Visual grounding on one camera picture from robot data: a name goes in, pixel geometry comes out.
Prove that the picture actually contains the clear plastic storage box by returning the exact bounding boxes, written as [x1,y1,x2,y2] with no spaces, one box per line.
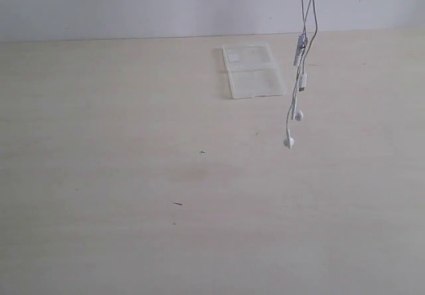
[222,42,287,99]

